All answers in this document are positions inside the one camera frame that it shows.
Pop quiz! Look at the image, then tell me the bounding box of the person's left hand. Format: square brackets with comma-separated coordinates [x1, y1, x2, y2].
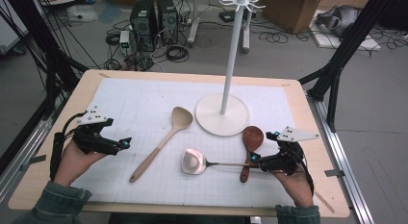
[52, 140, 109, 188]

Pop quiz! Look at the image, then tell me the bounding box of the grey bag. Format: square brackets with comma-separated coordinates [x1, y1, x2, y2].
[316, 5, 362, 37]

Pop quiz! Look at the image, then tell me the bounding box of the large cardboard box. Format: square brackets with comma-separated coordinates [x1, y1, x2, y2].
[263, 0, 335, 35]

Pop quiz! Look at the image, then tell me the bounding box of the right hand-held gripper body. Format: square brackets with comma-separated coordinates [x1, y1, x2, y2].
[259, 126, 320, 176]

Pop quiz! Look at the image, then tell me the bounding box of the black computer tower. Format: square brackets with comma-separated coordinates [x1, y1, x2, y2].
[129, 0, 158, 53]
[156, 0, 179, 45]

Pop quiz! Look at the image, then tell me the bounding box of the black frame strut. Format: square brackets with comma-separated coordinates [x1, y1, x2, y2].
[3, 0, 89, 119]
[297, 0, 398, 133]

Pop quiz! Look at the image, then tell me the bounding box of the white grid mat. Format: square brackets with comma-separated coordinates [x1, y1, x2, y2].
[70, 77, 319, 209]

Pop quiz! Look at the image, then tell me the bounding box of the white utensil rack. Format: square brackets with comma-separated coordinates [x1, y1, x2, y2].
[195, 0, 267, 137]

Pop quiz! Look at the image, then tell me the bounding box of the steel ladle with red handle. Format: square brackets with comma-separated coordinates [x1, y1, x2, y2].
[181, 148, 260, 176]

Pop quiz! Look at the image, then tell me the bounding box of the grey metal bracket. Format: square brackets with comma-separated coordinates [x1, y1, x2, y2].
[20, 155, 47, 171]
[324, 168, 345, 178]

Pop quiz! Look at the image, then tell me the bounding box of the white stand leg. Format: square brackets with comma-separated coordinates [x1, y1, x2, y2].
[187, 0, 201, 47]
[242, 9, 253, 55]

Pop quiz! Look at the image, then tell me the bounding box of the large beige spoon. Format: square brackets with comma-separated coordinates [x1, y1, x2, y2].
[129, 106, 194, 184]

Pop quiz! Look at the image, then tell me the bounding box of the clear plastic bag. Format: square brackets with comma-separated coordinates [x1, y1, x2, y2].
[66, 5, 99, 23]

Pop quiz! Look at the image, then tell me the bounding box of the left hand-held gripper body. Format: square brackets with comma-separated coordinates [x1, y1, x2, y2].
[71, 105, 121, 156]

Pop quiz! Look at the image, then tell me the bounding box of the small white power adapter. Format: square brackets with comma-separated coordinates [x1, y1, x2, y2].
[118, 30, 131, 49]

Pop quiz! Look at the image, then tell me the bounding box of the dark brown wooden spoon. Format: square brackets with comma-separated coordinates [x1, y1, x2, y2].
[240, 125, 265, 184]

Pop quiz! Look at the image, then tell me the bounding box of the coiled black cable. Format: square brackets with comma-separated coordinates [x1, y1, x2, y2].
[166, 44, 191, 63]

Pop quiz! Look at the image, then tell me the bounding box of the person's right hand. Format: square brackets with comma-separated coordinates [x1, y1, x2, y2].
[271, 171, 314, 209]

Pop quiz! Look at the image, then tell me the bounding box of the aluminium rail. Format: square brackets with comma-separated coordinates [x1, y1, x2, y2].
[307, 95, 374, 224]
[0, 98, 65, 203]

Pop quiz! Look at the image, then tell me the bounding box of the white foam board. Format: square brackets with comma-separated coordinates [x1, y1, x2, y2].
[309, 9, 383, 52]

